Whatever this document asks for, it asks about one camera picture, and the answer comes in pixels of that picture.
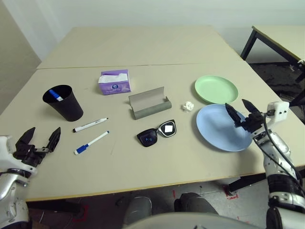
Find grey right robot leg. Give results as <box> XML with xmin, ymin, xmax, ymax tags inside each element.
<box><xmin>173</xmin><ymin>192</ymin><xmax>219</xmax><ymax>215</ymax></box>

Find grey left robot leg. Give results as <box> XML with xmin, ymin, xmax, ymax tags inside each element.
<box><xmin>123</xmin><ymin>196</ymin><xmax>153</xmax><ymax>226</ymax></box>

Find black pen cup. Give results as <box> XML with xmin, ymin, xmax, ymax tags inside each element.
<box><xmin>42</xmin><ymin>84</ymin><xmax>84</xmax><ymax>122</ymax></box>

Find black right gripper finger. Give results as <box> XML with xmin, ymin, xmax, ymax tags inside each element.
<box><xmin>242</xmin><ymin>99</ymin><xmax>263</xmax><ymax>115</ymax></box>
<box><xmin>225</xmin><ymin>103</ymin><xmax>246</xmax><ymax>128</ymax></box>

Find grey robot leg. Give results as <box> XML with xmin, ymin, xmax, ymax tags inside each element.
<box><xmin>123</xmin><ymin>196</ymin><xmax>153</xmax><ymax>226</ymax></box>
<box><xmin>173</xmin><ymin>192</ymin><xmax>219</xmax><ymax>215</ymax></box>

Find blue plate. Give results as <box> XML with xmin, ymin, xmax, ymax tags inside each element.
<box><xmin>196</xmin><ymin>104</ymin><xmax>253</xmax><ymax>152</ymax></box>

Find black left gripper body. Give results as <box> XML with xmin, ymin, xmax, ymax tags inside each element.
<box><xmin>13</xmin><ymin>140</ymin><xmax>47</xmax><ymax>167</ymax></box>

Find white marker with blue cap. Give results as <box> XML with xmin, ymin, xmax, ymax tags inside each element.
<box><xmin>73</xmin><ymin>130</ymin><xmax>111</xmax><ymax>156</ymax></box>

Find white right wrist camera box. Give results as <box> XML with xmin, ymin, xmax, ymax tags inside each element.
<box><xmin>264</xmin><ymin>101</ymin><xmax>290</xmax><ymax>129</ymax></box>

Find purple tissue box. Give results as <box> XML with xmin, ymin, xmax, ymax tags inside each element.
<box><xmin>97</xmin><ymin>69</ymin><xmax>132</xmax><ymax>96</ymax></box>

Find beige side table black legs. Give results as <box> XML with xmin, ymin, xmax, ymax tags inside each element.
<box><xmin>240</xmin><ymin>25</ymin><xmax>305</xmax><ymax>105</ymax></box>

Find white marker with black tip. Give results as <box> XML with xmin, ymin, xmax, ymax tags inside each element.
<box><xmin>72</xmin><ymin>117</ymin><xmax>110</xmax><ymax>133</ymax></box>

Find black sunglasses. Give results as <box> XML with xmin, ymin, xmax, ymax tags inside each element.
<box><xmin>136</xmin><ymin>119</ymin><xmax>177</xmax><ymax>147</ymax></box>

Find white paper ball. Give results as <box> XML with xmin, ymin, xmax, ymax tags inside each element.
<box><xmin>182</xmin><ymin>101</ymin><xmax>195</xmax><ymax>112</ymax></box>

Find blue white marker in cup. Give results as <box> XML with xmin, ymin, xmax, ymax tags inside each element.
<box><xmin>49</xmin><ymin>89</ymin><xmax>64</xmax><ymax>102</ymax></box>

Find grey glasses case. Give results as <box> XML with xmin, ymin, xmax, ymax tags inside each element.
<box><xmin>128</xmin><ymin>86</ymin><xmax>172</xmax><ymax>120</ymax></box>

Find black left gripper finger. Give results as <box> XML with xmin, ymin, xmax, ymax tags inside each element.
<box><xmin>42</xmin><ymin>127</ymin><xmax>61</xmax><ymax>153</ymax></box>
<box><xmin>15</xmin><ymin>127</ymin><xmax>36</xmax><ymax>150</ymax></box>

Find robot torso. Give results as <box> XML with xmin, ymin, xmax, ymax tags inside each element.
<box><xmin>123</xmin><ymin>213</ymin><xmax>263</xmax><ymax>229</ymax></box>

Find black table leg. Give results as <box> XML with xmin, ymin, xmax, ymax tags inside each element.
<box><xmin>228</xmin><ymin>173</ymin><xmax>270</xmax><ymax>194</ymax></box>
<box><xmin>26</xmin><ymin>200</ymin><xmax>81</xmax><ymax>215</ymax></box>

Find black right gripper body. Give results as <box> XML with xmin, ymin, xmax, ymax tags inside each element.
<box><xmin>239</xmin><ymin>112</ymin><xmax>265</xmax><ymax>134</ymax></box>

